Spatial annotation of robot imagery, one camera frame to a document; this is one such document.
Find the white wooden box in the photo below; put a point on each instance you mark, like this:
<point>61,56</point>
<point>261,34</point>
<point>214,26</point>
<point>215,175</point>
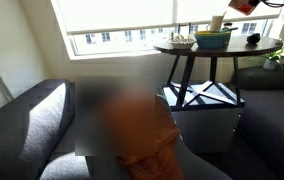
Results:
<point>246,7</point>

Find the white mug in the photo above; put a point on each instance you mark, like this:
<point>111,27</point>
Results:
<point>215,24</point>

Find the dark grey sofa right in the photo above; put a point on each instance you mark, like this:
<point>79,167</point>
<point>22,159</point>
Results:
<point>262,121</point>

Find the grey armchair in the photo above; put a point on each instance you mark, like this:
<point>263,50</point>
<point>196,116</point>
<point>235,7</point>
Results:
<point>123,125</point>

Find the dark grey sofa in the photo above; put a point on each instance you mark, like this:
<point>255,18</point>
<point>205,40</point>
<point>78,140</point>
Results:
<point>262,121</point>
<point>31,126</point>

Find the dark grey sofa left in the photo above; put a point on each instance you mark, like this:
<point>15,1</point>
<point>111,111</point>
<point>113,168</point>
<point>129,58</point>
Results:
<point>31,126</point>

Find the black rounded object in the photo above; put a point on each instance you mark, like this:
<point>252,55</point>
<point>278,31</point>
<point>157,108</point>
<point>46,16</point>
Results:
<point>254,38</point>

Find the blue bowl with yellow rim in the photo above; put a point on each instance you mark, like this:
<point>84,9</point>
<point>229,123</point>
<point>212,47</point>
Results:
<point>212,40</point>

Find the glass jar with black lid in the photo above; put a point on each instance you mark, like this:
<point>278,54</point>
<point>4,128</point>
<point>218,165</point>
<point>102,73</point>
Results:
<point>227,25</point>

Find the round dark wooden table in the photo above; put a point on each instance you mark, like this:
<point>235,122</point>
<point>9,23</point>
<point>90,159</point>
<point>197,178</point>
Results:
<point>237,47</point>

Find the orange cloth on chair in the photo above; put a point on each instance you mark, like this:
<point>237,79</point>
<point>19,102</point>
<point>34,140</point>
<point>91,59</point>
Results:
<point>163,164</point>

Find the white woven basket dish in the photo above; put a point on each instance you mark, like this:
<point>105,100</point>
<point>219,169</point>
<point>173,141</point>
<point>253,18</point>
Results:
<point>180,42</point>

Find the potted green plant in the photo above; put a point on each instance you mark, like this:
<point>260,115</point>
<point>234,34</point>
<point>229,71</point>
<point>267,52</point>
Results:
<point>274,58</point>

